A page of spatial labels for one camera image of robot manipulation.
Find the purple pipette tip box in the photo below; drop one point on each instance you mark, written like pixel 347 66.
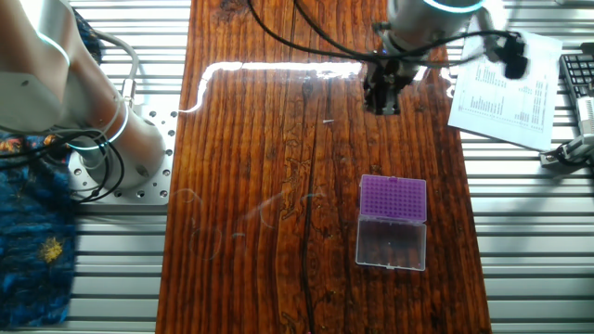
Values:
pixel 393 199

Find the small grey camera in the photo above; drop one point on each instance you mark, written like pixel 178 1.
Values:
pixel 568 150

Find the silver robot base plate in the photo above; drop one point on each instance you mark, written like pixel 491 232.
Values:
pixel 153 185

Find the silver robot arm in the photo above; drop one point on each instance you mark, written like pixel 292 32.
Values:
pixel 46 74

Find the printed paper sheet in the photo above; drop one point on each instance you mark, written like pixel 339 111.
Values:
pixel 506 93

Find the brown wood grain board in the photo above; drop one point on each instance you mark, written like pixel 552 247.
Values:
pixel 278 209

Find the black keyboard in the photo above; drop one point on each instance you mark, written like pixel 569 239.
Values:
pixel 577 74

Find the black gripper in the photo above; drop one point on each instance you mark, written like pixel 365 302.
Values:
pixel 387 79

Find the blue patterned cloth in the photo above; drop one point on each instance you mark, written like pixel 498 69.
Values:
pixel 32 241

